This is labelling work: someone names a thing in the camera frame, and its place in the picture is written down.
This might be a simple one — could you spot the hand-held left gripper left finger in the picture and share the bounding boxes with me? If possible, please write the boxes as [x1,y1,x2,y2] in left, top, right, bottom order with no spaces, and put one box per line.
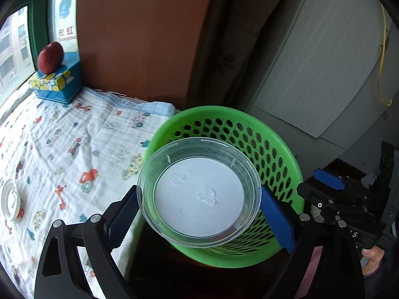
[34,185,140,299]

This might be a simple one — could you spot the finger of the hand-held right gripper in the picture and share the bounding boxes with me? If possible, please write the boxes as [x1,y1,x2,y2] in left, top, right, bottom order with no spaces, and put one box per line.
[377,140,397,203]
[313,168,376,200]

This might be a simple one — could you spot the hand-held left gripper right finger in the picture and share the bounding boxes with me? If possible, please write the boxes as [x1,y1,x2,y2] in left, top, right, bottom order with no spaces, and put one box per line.
[260,185,366,299]

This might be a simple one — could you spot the green perforated plastic basket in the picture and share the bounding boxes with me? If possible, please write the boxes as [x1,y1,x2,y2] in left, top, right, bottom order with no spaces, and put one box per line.
[143,105,305,269]

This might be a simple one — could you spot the clear round plastic container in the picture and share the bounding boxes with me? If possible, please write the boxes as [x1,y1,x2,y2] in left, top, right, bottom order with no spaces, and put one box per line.
[137,137,263,249]

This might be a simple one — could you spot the person's right hand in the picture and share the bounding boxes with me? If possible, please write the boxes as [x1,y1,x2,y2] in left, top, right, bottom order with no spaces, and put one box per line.
[362,245,389,277]

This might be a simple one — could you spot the printed cartoon blanket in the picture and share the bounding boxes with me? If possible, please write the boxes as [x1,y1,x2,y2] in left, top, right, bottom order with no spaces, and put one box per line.
[0,85,176,299]

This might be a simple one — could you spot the white cabinet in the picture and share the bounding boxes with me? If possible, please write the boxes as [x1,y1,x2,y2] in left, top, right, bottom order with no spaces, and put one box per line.
[246,0,399,153]

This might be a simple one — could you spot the white plastic cup lid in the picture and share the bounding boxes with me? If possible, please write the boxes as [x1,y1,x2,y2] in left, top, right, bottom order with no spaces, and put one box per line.
[0,179,21,222]

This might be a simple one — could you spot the blue patterned tissue box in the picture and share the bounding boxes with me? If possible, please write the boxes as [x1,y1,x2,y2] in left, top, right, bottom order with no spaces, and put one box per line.
[28,51,84,104]

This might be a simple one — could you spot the red apple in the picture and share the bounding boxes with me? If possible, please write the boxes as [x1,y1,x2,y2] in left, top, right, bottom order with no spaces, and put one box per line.
[37,41,65,75]

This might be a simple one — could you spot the brown wooden panel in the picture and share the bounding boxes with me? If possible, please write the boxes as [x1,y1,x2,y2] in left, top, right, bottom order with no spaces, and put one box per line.
[76,0,219,113]

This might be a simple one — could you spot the apartment building outside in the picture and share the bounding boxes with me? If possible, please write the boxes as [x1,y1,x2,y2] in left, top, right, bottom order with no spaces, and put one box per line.
[0,5,34,98]

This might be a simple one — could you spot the white window sign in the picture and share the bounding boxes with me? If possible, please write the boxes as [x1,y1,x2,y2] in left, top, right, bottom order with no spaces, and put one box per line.
[47,0,79,53]

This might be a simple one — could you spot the yellow cable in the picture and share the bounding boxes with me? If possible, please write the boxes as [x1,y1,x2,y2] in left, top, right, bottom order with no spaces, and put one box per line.
[377,3,394,107]

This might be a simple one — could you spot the green window frame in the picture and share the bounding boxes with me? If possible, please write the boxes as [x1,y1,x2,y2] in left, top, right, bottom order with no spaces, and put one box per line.
[0,0,80,69]

